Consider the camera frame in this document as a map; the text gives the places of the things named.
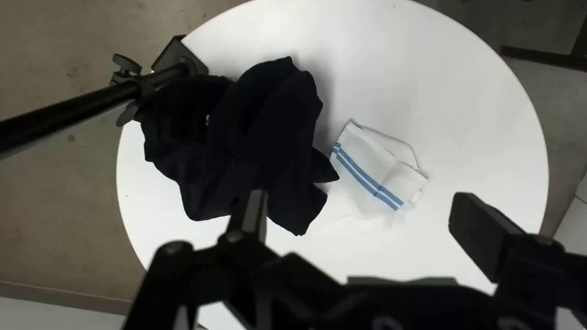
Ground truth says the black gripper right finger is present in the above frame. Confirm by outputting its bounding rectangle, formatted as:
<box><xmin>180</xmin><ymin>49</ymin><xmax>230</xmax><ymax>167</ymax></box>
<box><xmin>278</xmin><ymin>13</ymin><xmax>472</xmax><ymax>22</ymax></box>
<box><xmin>450</xmin><ymin>191</ymin><xmax>587</xmax><ymax>330</ymax></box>

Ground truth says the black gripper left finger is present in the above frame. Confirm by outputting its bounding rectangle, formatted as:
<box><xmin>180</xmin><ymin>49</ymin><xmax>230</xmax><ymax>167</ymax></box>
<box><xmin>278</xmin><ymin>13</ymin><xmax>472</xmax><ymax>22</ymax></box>
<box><xmin>122</xmin><ymin>189</ymin><xmax>290</xmax><ymax>330</ymax></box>

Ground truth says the black clothing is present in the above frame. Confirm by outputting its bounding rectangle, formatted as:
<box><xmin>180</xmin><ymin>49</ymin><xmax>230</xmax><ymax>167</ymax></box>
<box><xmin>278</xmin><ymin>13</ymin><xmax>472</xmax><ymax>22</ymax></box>
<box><xmin>140</xmin><ymin>55</ymin><xmax>342</xmax><ymax>238</ymax></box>

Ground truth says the white cloth with blue stripes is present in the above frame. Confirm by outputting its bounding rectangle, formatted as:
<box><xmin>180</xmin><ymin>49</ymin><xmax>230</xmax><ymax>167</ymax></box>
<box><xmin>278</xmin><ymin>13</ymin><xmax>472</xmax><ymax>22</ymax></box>
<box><xmin>329</xmin><ymin>117</ymin><xmax>432</xmax><ymax>216</ymax></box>

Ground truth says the black stand pole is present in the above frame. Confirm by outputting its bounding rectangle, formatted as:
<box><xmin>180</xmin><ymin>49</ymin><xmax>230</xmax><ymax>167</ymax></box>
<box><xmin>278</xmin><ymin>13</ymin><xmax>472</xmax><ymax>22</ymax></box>
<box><xmin>0</xmin><ymin>35</ymin><xmax>213</xmax><ymax>154</ymax></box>

